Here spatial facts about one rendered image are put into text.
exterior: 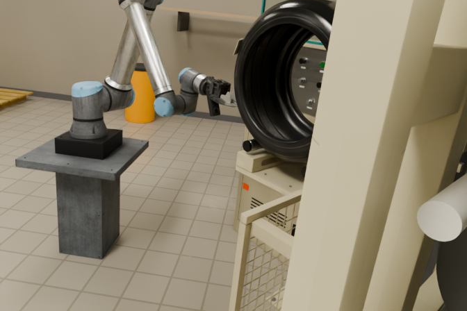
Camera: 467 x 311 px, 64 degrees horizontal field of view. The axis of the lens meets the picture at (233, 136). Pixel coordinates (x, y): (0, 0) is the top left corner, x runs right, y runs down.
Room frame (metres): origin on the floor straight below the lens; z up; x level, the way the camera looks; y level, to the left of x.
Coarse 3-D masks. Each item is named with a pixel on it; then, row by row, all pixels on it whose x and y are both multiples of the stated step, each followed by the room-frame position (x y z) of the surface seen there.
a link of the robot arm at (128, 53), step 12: (156, 0) 1.90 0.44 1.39; (132, 36) 1.90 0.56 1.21; (120, 48) 1.93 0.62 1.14; (132, 48) 1.92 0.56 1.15; (120, 60) 1.93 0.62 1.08; (132, 60) 1.94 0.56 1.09; (120, 72) 1.94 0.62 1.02; (132, 72) 1.98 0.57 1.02; (108, 84) 1.94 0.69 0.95; (120, 84) 1.95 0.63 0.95; (120, 96) 1.96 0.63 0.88; (132, 96) 2.04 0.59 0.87; (120, 108) 2.00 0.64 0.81
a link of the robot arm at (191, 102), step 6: (180, 90) 1.75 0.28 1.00; (186, 96) 1.72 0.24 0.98; (192, 96) 1.72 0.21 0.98; (186, 102) 1.69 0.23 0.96; (192, 102) 1.73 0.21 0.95; (186, 108) 1.69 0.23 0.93; (192, 108) 1.73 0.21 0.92; (180, 114) 1.73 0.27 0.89; (186, 114) 1.72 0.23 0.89; (192, 114) 1.74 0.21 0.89
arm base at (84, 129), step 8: (80, 120) 1.80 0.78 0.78; (88, 120) 1.80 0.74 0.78; (96, 120) 1.82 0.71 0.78; (72, 128) 1.82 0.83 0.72; (80, 128) 1.79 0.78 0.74; (88, 128) 1.79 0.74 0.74; (96, 128) 1.81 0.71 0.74; (104, 128) 1.86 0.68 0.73; (72, 136) 1.79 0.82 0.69; (80, 136) 1.77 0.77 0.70; (88, 136) 1.78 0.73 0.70; (96, 136) 1.80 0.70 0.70; (104, 136) 1.84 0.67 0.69
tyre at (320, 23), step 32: (288, 0) 1.30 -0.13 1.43; (320, 0) 1.23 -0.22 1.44; (256, 32) 1.33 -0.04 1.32; (288, 32) 1.54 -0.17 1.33; (320, 32) 1.15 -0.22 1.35; (256, 64) 1.52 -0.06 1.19; (288, 64) 1.56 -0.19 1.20; (256, 96) 1.50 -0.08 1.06; (288, 96) 1.54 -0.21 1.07; (256, 128) 1.29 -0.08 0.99; (288, 128) 1.49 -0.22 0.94; (288, 160) 1.22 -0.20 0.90
